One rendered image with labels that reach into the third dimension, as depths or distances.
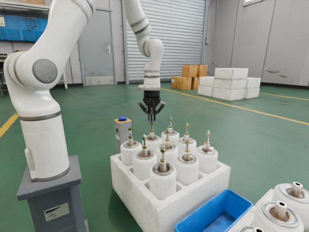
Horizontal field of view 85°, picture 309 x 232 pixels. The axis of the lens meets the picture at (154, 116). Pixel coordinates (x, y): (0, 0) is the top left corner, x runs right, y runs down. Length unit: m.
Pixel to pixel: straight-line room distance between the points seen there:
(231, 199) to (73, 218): 0.57
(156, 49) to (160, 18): 5.61
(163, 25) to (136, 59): 1.48
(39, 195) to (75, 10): 0.48
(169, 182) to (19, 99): 0.48
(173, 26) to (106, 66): 2.67
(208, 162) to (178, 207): 0.22
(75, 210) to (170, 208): 0.29
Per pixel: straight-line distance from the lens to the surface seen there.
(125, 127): 0.91
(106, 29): 5.66
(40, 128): 0.50
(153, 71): 0.74
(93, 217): 0.85
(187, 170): 0.66
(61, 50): 0.50
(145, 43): 0.76
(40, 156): 0.53
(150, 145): 0.81
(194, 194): 0.68
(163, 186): 0.60
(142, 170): 0.68
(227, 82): 3.24
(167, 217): 0.64
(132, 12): 0.70
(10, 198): 1.11
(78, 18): 0.54
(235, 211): 0.83
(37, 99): 0.53
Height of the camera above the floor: 0.60
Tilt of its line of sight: 17 degrees down
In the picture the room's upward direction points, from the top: straight up
